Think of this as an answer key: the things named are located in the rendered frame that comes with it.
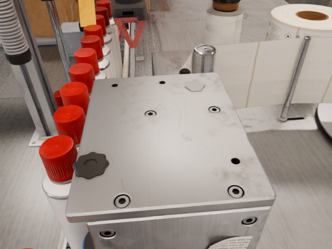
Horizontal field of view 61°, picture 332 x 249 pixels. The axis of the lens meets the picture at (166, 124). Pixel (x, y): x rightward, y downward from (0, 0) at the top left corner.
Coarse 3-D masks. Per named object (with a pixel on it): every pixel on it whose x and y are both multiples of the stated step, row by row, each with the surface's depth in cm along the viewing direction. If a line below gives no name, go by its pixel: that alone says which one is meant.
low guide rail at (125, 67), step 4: (128, 24) 100; (128, 32) 94; (124, 44) 86; (124, 48) 84; (128, 48) 86; (124, 52) 82; (128, 52) 84; (124, 56) 80; (128, 56) 83; (124, 60) 78; (128, 60) 82; (124, 64) 76; (124, 68) 74; (124, 72) 72; (124, 76) 71
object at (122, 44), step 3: (129, 33) 103; (123, 36) 101; (123, 39) 98; (123, 42) 96; (120, 45) 94; (123, 45) 94; (123, 48) 92; (129, 48) 92; (123, 51) 91; (129, 51) 90; (123, 54) 89; (129, 54) 89; (123, 57) 87; (129, 57) 87; (123, 60) 86; (129, 60) 86; (123, 63) 84; (129, 63) 85; (69, 246) 40
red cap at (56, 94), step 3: (54, 93) 75; (57, 93) 75; (54, 96) 74; (57, 96) 74; (60, 96) 74; (57, 99) 74; (60, 99) 74; (57, 102) 75; (60, 102) 75; (57, 105) 76; (60, 105) 75; (63, 105) 76
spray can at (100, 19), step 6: (96, 18) 54; (102, 18) 55; (96, 24) 54; (102, 24) 55; (102, 30) 56; (108, 36) 57; (108, 42) 57; (114, 60) 61; (114, 66) 61; (114, 72) 62
